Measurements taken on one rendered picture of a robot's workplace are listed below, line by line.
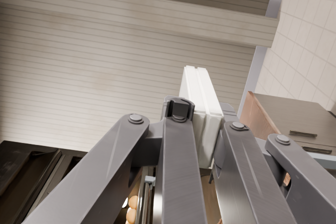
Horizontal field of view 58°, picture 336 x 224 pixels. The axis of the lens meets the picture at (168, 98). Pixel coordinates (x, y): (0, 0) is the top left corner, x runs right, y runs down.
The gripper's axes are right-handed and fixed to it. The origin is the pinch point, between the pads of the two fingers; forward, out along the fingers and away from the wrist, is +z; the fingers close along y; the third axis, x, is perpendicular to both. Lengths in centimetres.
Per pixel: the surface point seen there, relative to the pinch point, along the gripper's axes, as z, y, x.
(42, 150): 150, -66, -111
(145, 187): 82, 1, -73
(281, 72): 261, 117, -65
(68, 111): 318, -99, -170
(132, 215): 120, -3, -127
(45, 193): 112, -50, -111
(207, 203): 122, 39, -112
